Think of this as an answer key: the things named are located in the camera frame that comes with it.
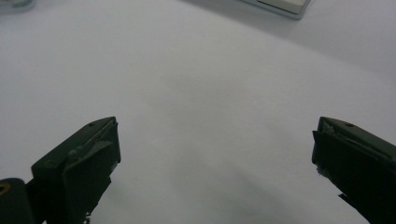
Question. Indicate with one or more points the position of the white flat box with metal rim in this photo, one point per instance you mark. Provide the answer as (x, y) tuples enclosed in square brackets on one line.
[(281, 6)]

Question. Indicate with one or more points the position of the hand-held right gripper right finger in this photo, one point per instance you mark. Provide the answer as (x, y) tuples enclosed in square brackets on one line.
[(358, 161)]

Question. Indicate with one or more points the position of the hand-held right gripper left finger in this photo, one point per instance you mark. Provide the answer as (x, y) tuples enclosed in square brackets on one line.
[(81, 168)]

